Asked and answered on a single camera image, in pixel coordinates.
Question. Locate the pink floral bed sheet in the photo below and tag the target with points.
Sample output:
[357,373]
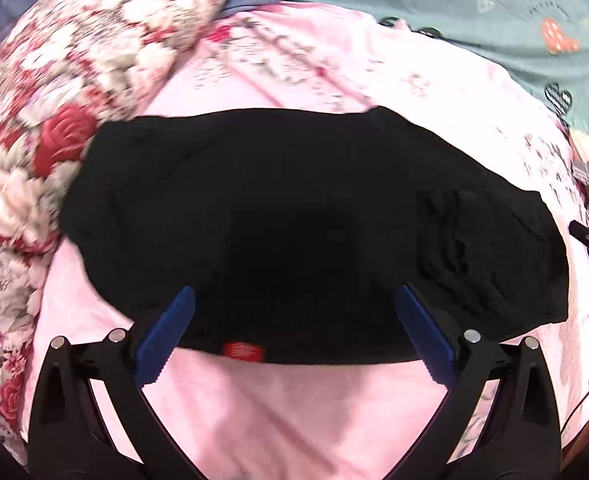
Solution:
[274,410]

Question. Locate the teal heart printed quilt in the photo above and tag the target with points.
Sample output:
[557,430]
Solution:
[449,0]

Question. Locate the black pants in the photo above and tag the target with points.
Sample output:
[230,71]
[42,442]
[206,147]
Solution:
[274,210]

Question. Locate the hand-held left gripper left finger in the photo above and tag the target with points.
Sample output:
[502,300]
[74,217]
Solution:
[167,335]

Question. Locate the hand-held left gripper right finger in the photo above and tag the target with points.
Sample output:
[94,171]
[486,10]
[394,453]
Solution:
[424,335]

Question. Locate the red floral pillow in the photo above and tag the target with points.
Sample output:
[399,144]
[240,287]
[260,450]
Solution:
[49,85]

